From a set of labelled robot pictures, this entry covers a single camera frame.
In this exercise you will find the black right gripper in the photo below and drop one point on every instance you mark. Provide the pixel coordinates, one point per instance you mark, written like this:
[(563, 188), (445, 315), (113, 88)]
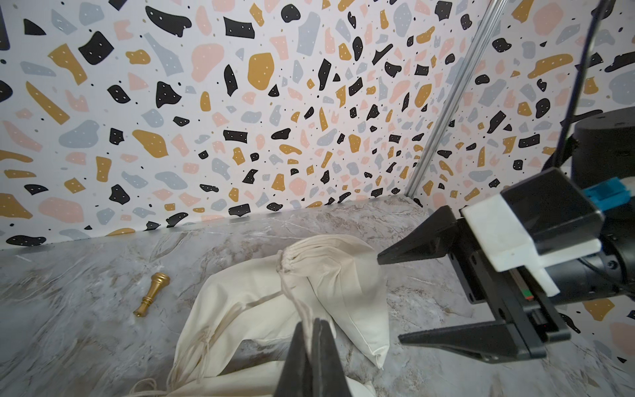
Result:
[(521, 329)]

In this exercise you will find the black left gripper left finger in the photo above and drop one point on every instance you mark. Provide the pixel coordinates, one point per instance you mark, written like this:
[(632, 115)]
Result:
[(296, 378)]

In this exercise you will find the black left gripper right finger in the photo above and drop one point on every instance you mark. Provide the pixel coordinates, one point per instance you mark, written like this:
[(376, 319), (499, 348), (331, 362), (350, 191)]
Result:
[(328, 378)]

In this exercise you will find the cream cloth bag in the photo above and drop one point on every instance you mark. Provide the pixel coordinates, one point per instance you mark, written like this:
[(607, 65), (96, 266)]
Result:
[(336, 278)]

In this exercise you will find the gold chess piece far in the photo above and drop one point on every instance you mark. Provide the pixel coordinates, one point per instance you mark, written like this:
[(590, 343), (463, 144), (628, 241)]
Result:
[(158, 282)]

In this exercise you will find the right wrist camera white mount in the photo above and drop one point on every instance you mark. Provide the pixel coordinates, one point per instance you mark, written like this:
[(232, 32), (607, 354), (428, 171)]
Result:
[(544, 221)]

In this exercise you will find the aluminium corner post right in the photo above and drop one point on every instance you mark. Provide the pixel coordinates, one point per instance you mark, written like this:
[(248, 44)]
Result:
[(463, 75)]

